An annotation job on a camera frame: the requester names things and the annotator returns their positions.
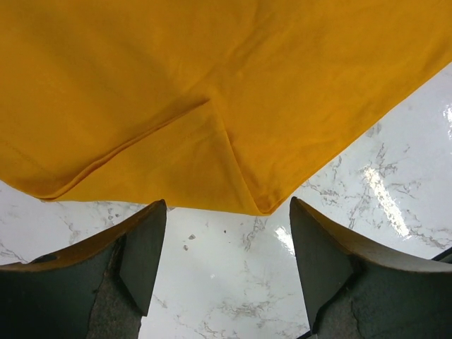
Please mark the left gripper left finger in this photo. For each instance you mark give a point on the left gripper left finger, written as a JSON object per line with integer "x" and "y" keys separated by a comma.
{"x": 100, "y": 287}

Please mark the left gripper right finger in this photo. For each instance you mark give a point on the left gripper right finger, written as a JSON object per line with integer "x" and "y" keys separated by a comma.
{"x": 354, "y": 287}

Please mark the yellow t shirt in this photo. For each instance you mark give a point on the yellow t shirt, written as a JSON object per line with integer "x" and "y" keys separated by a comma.
{"x": 218, "y": 105}

